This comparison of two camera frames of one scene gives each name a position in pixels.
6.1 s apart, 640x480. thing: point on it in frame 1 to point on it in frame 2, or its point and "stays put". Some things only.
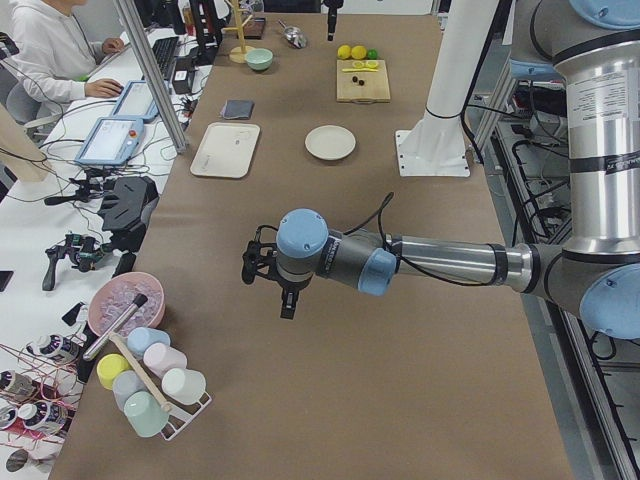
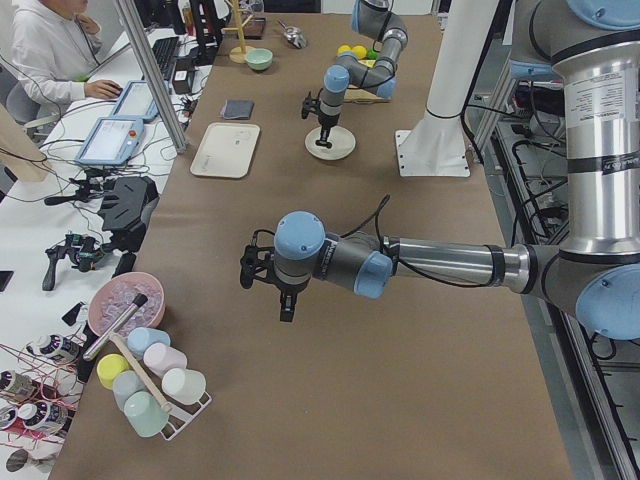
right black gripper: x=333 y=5 to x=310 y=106
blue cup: x=140 y=337 stays put
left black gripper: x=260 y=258 stays put
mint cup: x=145 y=413 stays put
